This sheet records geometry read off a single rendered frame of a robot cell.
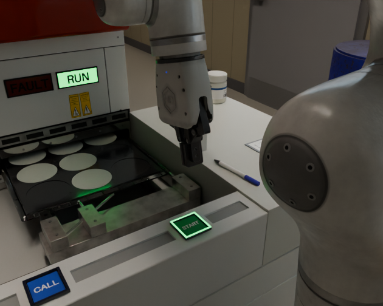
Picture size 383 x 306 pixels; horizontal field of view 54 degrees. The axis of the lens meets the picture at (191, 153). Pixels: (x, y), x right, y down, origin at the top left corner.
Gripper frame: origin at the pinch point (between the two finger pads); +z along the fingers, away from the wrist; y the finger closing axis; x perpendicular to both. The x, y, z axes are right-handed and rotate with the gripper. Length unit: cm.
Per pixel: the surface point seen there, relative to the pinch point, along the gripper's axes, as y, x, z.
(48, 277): -4.8, -25.3, 14.4
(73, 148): -59, -4, 10
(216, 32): -326, 250, -16
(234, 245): 0.2, 6.9, 20.4
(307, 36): -184, 242, -4
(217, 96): -50, 42, 2
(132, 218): -22.9, -3.6, 19.2
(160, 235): -5.0, -5.6, 15.2
